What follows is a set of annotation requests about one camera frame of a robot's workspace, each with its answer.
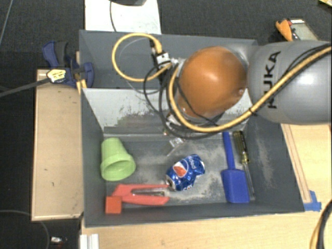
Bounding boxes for blue toy shovel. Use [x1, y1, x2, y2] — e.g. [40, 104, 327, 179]
[220, 131, 251, 204]

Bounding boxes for yellow-handled screwdriver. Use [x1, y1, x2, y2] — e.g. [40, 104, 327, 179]
[232, 130, 256, 200]

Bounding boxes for grey metal bin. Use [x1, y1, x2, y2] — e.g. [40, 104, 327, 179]
[78, 29, 306, 228]

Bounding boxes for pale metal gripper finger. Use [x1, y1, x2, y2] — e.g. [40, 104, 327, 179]
[166, 137, 184, 158]

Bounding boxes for red plastic clamp tool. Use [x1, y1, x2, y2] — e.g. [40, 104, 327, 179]
[104, 183, 172, 215]

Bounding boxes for green plastic cup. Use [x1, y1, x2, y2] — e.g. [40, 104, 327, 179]
[100, 137, 137, 182]

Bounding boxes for crushed blue drink can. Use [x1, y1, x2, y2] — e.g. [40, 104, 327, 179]
[165, 154, 206, 192]

